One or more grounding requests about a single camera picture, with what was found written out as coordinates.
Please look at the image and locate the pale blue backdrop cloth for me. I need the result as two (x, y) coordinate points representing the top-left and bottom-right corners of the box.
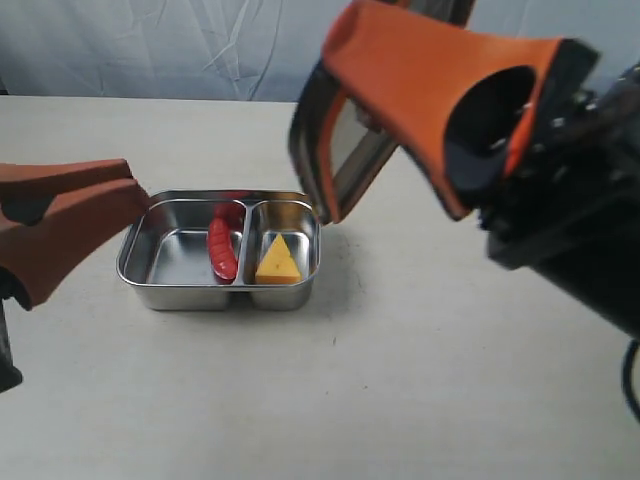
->
(1, 1), (639, 102)

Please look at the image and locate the dark transparent lid orange seal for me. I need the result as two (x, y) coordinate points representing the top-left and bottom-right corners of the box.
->
(288, 0), (476, 226)

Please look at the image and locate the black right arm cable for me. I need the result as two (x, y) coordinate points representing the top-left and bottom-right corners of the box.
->
(619, 339), (640, 426)

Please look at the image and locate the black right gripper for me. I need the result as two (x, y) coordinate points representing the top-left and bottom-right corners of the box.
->
(444, 38), (640, 346)

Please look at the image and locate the yellow toy cheese wedge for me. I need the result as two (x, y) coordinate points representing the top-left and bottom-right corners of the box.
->
(255, 234), (302, 285)

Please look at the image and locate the red toy sausage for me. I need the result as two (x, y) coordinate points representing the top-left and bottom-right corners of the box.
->
(207, 202), (245, 283)

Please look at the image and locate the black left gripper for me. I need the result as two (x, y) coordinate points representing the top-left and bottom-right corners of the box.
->
(0, 180), (150, 393)

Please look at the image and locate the steel divided lunch box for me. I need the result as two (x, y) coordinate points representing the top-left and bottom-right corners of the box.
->
(116, 190), (321, 311)

